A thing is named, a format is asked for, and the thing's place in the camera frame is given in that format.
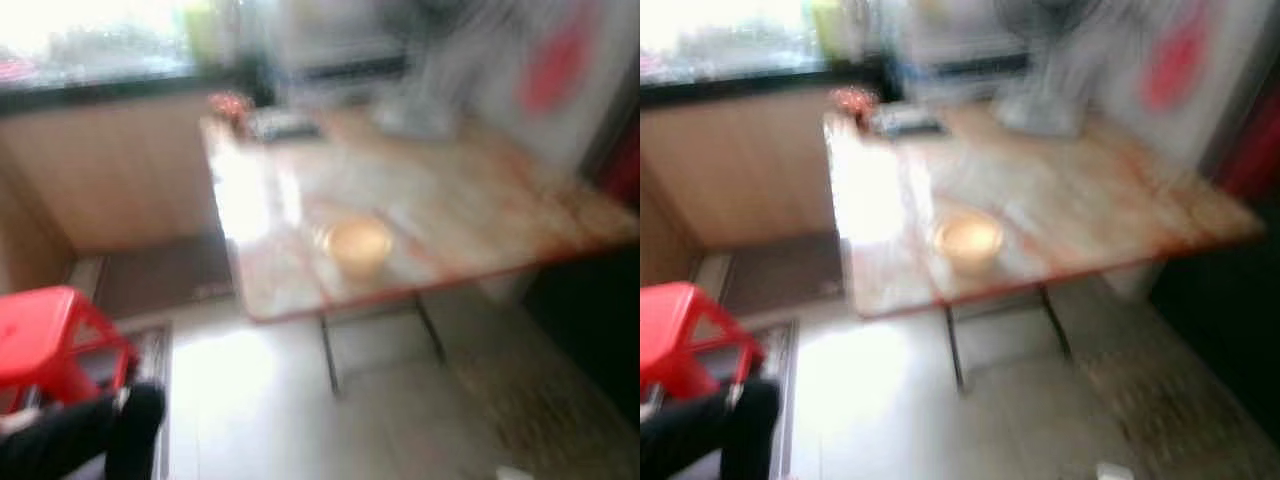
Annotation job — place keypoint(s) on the red hanging bag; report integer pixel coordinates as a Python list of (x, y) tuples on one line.
[(1255, 155), (625, 170)]

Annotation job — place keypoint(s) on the red plastic stool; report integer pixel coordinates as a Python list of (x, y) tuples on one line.
[(680, 325), (45, 330)]

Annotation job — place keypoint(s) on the black cloth cover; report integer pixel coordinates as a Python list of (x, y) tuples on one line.
[(590, 320), (1220, 310)]

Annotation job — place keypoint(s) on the light wooden cabinet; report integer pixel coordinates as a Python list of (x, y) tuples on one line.
[(110, 170), (740, 170)]

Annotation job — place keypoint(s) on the dark brown floor mat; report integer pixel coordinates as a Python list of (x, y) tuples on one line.
[(160, 275), (785, 272)]

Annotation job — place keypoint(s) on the marble pattern folding table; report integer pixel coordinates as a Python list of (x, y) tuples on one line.
[(1090, 205), (470, 210)]

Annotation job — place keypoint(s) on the grey bordered floor mat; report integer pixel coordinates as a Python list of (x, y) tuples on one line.
[(785, 350), (155, 350)]

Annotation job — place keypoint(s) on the speckled patterned floor mat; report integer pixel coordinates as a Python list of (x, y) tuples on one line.
[(1170, 400), (560, 410)]

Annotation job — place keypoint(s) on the pink red hanging cloth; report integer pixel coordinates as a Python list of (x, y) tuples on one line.
[(1175, 62), (552, 65)]

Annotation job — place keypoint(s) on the person leg black trousers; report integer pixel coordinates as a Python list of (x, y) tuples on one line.
[(135, 430), (750, 430)]

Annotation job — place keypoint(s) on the small red object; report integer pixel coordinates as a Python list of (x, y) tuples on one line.
[(228, 108), (853, 103)]

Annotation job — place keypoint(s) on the white fan base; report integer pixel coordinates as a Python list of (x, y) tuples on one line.
[(1045, 100), (425, 100)]

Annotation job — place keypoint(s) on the beige plastic bowl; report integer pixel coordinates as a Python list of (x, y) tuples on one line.
[(969, 240), (358, 245)]

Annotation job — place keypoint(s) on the green container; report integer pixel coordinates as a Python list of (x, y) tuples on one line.
[(208, 30), (835, 28)]

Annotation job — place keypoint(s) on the dark flat tray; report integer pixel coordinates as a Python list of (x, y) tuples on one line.
[(283, 125), (907, 120)]

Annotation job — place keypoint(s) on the white washing machine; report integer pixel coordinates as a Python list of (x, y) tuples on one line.
[(330, 40), (950, 38)]

